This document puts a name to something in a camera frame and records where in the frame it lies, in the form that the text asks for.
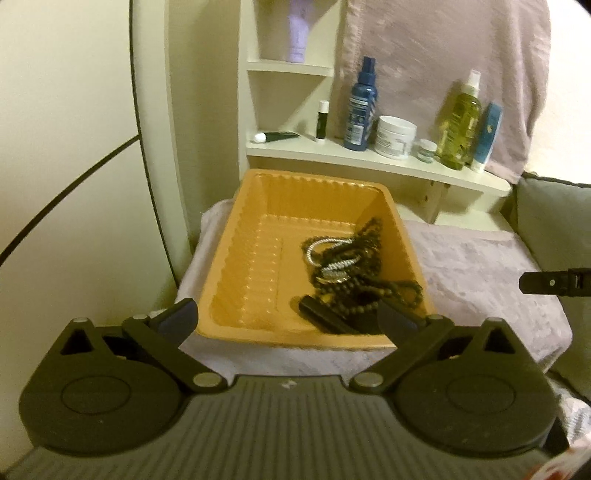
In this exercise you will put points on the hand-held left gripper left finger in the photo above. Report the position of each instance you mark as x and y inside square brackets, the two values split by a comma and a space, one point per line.
[180, 321]

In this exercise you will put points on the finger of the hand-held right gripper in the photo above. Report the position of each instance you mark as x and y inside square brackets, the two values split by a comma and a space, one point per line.
[545, 281]

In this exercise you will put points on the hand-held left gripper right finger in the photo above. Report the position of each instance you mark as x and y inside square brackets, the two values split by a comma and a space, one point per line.
[397, 323]

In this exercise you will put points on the orange plastic tray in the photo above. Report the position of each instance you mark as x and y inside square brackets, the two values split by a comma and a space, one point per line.
[258, 240]

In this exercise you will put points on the grey cushion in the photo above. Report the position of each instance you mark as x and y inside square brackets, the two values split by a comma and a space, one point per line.
[554, 221]

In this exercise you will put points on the lilac fleece mat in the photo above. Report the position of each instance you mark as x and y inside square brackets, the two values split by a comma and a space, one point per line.
[461, 277]

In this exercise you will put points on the pale patterned bedsheet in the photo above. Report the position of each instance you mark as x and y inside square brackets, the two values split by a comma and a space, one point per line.
[575, 417]

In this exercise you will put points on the blue white tube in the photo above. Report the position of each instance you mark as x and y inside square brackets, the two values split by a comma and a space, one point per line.
[487, 138]

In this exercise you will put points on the small green white jar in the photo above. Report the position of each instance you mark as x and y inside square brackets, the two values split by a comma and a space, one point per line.
[426, 151]

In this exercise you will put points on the green oil spray bottle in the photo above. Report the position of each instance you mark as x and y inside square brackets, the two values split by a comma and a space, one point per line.
[458, 124]

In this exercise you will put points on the red white printed packet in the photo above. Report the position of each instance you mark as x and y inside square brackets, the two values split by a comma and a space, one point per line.
[568, 466]

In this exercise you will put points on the white cream jar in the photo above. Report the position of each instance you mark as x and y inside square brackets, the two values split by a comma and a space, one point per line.
[395, 136]

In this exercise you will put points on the cream wooden shelf unit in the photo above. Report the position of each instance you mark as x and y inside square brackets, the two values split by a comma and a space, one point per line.
[300, 151]

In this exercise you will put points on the black tube with white cap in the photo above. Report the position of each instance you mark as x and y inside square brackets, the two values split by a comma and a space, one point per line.
[281, 136]

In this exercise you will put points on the blue spray bottle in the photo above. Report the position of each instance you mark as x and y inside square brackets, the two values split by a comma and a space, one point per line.
[361, 110]

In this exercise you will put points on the black lip balm stick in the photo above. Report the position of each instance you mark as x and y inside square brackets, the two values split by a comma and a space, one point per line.
[322, 121]

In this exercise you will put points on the lilac hanging towel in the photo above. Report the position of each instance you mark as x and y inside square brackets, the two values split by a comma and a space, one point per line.
[438, 46]

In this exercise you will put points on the purple cosmetic tube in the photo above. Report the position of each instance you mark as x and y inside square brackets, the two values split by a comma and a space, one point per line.
[299, 32]

